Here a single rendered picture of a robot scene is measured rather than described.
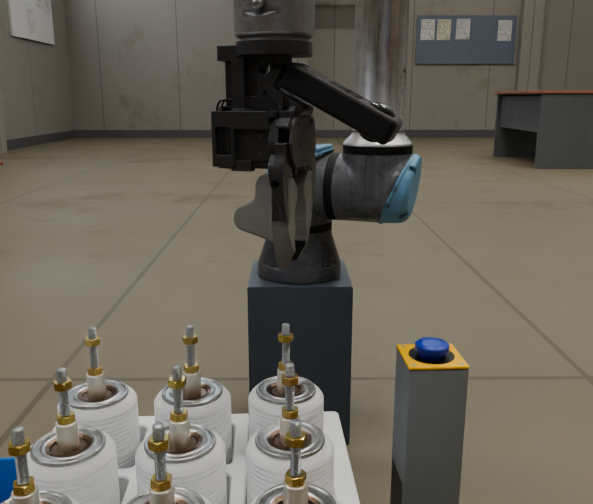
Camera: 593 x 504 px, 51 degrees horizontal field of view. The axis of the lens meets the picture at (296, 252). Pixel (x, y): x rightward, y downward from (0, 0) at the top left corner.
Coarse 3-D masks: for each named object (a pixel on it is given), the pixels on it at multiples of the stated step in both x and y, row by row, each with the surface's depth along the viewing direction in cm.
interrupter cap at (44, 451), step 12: (84, 432) 68; (96, 432) 68; (36, 444) 66; (48, 444) 66; (84, 444) 66; (96, 444) 66; (36, 456) 64; (48, 456) 64; (60, 456) 64; (72, 456) 64; (84, 456) 64
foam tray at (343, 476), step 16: (144, 416) 86; (240, 416) 86; (336, 416) 86; (144, 432) 84; (240, 432) 82; (336, 432) 82; (240, 448) 79; (336, 448) 79; (240, 464) 75; (336, 464) 75; (128, 480) 72; (240, 480) 72; (336, 480) 72; (352, 480) 72; (128, 496) 69; (240, 496) 69; (336, 496) 69; (352, 496) 69
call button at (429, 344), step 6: (420, 342) 74; (426, 342) 73; (432, 342) 73; (438, 342) 73; (444, 342) 74; (420, 348) 72; (426, 348) 72; (432, 348) 72; (438, 348) 72; (444, 348) 72; (420, 354) 73; (426, 354) 72; (432, 354) 72; (438, 354) 72; (444, 354) 72
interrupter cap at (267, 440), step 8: (272, 424) 70; (304, 424) 70; (312, 424) 70; (264, 432) 68; (272, 432) 68; (312, 432) 68; (320, 432) 68; (256, 440) 66; (264, 440) 67; (272, 440) 67; (312, 440) 67; (320, 440) 67; (264, 448) 65; (272, 448) 65; (280, 448) 65; (288, 448) 66; (304, 448) 65; (312, 448) 65; (320, 448) 65; (272, 456) 64; (280, 456) 64; (288, 456) 64; (304, 456) 64
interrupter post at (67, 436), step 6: (60, 426) 64; (66, 426) 64; (72, 426) 65; (60, 432) 64; (66, 432) 64; (72, 432) 65; (60, 438) 65; (66, 438) 65; (72, 438) 65; (78, 438) 66; (60, 444) 65; (66, 444) 65; (72, 444) 65; (78, 444) 66; (60, 450) 65; (66, 450) 65; (72, 450) 65
